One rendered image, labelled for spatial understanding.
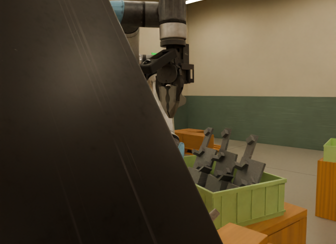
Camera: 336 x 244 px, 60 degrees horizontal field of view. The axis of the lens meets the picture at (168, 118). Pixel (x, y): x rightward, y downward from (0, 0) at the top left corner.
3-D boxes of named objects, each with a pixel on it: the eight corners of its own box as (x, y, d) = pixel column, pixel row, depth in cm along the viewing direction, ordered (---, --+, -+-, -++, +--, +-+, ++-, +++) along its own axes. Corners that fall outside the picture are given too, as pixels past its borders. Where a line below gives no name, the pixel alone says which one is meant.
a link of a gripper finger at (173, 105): (189, 117, 83) (189, 85, 82) (176, 119, 79) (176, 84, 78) (181, 117, 85) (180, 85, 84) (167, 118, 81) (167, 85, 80)
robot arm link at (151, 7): (144, 6, 94) (145, -5, 84) (178, 8, 96) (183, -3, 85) (144, 31, 95) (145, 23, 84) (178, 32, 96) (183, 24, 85)
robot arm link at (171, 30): (174, 21, 75) (151, 26, 81) (175, 39, 76) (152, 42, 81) (191, 25, 81) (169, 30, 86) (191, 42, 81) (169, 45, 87)
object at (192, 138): (164, 149, 690) (164, 131, 687) (187, 145, 746) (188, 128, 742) (203, 157, 603) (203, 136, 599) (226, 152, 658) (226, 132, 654)
